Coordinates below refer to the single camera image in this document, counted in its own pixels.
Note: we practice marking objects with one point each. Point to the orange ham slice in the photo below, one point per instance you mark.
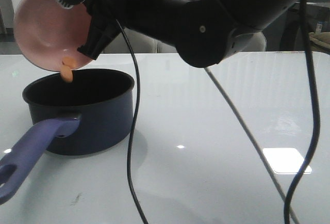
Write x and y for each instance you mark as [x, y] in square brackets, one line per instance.
[66, 73]
[70, 62]

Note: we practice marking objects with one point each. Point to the pink plastic bowl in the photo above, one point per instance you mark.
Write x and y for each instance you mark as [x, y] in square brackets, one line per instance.
[46, 33]

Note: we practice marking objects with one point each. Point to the dark blue saucepan purple handle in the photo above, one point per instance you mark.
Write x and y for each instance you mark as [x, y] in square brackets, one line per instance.
[91, 114]

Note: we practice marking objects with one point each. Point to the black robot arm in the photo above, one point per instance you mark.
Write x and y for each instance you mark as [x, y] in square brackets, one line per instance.
[204, 32]

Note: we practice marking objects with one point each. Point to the left grey upholstered chair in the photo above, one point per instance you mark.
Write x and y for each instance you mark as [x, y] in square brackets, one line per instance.
[140, 43]

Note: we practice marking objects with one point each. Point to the grey upholstered chair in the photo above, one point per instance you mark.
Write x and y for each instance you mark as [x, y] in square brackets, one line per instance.
[258, 43]
[140, 43]

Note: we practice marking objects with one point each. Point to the right grey upholstered chair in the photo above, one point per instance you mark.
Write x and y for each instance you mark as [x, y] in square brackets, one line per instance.
[258, 43]

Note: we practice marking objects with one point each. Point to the beige cushion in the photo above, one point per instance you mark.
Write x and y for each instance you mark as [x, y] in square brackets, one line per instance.
[319, 42]

